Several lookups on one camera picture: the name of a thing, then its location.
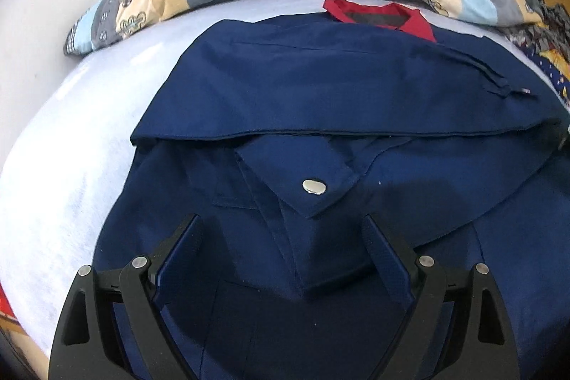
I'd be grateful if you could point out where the grey red patterned cloth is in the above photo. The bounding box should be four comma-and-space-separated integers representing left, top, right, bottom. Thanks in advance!
503, 0, 570, 57

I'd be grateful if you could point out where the white bed sheet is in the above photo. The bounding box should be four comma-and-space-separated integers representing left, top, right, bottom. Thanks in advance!
0, 0, 570, 358

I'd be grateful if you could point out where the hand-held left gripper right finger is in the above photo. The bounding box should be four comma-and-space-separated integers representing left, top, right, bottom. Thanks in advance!
362, 214, 522, 380

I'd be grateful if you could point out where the navy jacket with red collar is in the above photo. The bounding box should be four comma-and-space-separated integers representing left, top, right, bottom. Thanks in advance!
95, 0, 570, 380

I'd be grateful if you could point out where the navy yellow star-print cloth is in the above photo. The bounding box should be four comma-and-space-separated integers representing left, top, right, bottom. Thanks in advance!
525, 46, 570, 110

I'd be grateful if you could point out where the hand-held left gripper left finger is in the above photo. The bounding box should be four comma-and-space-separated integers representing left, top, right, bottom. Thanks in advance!
49, 214, 202, 380

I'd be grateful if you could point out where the red object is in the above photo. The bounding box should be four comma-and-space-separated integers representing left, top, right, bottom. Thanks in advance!
0, 286, 15, 319

